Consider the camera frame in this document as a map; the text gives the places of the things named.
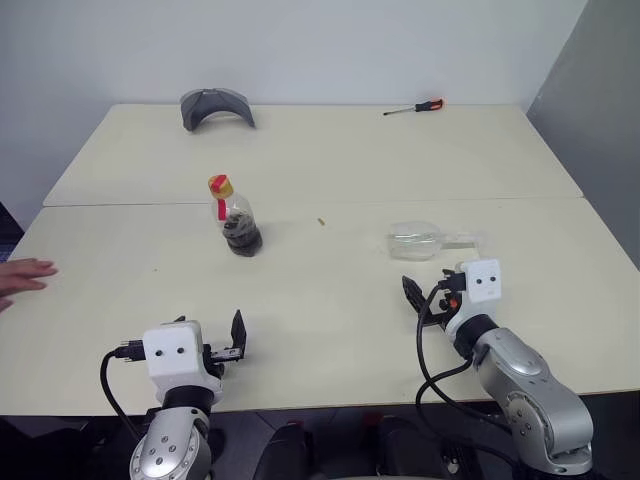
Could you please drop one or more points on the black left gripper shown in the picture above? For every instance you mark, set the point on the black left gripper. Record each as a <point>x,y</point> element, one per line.
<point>215,356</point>

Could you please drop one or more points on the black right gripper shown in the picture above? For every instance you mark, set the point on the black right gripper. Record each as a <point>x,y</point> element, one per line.
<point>446,312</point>

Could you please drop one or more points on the clear plastic bottle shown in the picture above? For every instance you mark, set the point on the clear plastic bottle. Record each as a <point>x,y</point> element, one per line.
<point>415,242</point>

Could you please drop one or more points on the dark liquid plastic bottle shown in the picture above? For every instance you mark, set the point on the dark liquid plastic bottle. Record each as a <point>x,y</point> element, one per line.
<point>245,235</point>

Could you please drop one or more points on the yellow bottle cap red tape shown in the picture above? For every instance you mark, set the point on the yellow bottle cap red tape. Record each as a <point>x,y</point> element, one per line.
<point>221,185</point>

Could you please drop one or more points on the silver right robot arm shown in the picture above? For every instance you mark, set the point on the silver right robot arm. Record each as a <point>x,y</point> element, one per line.
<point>530,380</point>

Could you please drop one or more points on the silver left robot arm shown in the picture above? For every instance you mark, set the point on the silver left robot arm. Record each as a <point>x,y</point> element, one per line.
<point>165,445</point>

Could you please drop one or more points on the person's bare hand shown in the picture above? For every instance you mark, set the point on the person's bare hand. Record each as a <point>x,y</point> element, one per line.
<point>22,277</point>

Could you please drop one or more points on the orange black screwdriver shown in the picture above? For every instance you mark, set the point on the orange black screwdriver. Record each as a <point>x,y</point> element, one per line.
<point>430,105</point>

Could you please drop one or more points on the grey baseball cap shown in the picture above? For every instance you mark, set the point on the grey baseball cap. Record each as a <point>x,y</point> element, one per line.
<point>210,102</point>

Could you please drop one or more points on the dark blue mesh object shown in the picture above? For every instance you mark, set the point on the dark blue mesh object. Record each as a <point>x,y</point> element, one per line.
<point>6,230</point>

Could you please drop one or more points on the grey partition panel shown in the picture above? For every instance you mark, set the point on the grey partition panel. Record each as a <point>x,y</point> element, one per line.
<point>600,125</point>

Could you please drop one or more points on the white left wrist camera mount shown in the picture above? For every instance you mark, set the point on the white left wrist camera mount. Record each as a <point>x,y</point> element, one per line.
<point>172,352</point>

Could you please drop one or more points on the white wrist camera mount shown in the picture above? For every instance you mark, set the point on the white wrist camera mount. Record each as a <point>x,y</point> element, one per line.
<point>482,295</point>
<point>172,352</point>

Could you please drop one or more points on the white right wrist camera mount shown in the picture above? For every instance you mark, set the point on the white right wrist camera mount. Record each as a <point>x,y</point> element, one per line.
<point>482,295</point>

